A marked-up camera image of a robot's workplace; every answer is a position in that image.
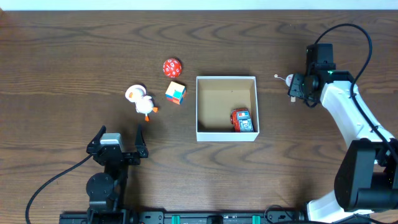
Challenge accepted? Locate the white cardboard box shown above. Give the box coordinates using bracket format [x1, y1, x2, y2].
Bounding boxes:
[196, 76, 260, 142]

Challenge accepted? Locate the red toy truck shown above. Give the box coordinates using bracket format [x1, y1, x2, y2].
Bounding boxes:
[230, 108, 254, 133]

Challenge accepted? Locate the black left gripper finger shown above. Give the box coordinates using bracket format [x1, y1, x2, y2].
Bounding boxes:
[88, 125, 106, 146]
[134, 125, 147, 152]

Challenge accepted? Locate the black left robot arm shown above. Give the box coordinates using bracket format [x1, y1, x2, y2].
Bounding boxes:
[86, 126, 149, 224]

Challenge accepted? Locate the white pink duck toy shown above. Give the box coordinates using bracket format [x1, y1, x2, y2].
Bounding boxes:
[125, 85, 159, 122]

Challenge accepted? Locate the red lettered ball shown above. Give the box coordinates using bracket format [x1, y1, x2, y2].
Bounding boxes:
[162, 58, 182, 78]

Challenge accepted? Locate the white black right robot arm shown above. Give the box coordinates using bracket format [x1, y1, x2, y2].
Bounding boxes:
[288, 44, 397, 223]

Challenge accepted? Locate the wooden rattle drum toy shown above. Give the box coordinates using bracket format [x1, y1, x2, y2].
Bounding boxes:
[274, 74, 295, 103]

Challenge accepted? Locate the multicolour puzzle cube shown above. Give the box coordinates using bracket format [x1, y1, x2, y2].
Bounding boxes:
[165, 82, 186, 105]

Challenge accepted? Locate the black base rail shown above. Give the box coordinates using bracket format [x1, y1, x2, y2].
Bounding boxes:
[59, 209, 307, 224]

